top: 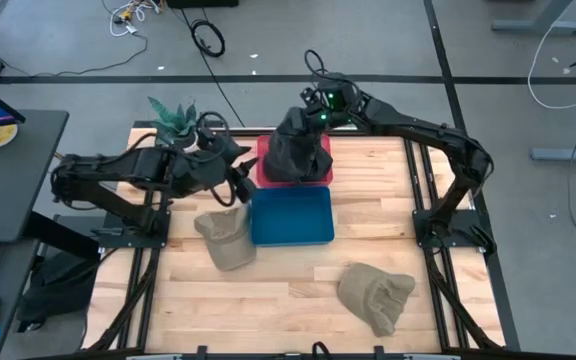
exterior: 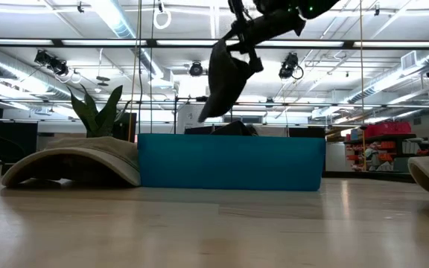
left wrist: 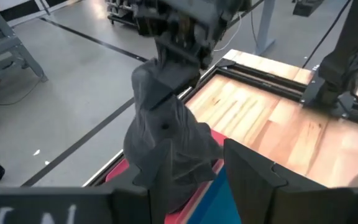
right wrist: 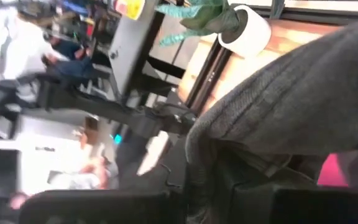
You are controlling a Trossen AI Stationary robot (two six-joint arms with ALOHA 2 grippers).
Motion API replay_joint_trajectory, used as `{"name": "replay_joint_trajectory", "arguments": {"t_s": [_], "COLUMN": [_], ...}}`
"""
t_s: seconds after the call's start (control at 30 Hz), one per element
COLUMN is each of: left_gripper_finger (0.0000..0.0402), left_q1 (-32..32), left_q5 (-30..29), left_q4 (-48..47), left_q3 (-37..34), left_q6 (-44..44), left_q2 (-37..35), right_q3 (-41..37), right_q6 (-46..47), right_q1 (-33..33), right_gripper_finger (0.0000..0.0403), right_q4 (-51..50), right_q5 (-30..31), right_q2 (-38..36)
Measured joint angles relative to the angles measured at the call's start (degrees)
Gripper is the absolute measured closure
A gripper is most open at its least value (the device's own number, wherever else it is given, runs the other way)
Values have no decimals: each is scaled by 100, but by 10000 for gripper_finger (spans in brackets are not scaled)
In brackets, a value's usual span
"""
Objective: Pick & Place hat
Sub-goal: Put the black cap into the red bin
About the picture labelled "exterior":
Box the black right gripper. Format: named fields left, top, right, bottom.
left=221, top=8, right=307, bottom=74

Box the black ceiling spotlight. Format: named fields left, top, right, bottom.
left=278, top=51, right=305, bottom=81
left=188, top=60, right=205, bottom=78
left=33, top=49, right=71, bottom=77

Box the white hanging cable loop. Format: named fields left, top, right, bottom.
left=152, top=0, right=173, bottom=31

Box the green artificial plant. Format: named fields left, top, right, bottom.
left=66, top=84, right=132, bottom=139

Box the shelf with red boxes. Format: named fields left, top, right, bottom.
left=342, top=120, right=429, bottom=173

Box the dark grey cap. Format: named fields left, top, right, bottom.
left=197, top=39, right=255, bottom=124
left=210, top=120, right=259, bottom=137

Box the blue plastic bin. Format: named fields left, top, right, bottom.
left=137, top=133, right=327, bottom=193

